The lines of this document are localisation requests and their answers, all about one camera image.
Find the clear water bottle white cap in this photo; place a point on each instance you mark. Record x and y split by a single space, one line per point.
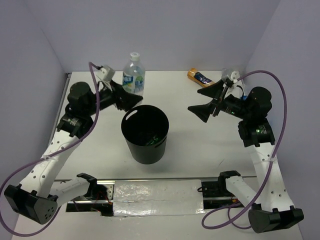
133 75

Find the green plastic bottle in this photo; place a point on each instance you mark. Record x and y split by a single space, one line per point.
149 139

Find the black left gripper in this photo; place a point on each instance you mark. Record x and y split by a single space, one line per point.
126 100

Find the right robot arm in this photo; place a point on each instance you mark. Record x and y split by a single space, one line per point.
270 208

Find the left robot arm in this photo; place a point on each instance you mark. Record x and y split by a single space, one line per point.
35 197

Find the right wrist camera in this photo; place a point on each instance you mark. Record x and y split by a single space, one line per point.
230 76

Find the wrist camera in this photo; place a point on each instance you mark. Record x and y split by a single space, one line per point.
230 76
105 73

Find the aluminium rail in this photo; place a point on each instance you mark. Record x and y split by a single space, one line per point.
102 203

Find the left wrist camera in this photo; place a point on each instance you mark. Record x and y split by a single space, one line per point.
105 73

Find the black round bin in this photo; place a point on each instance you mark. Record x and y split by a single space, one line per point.
142 120

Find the orange juice bottle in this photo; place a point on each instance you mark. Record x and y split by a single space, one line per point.
197 77

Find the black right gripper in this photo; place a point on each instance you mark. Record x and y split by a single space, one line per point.
216 91

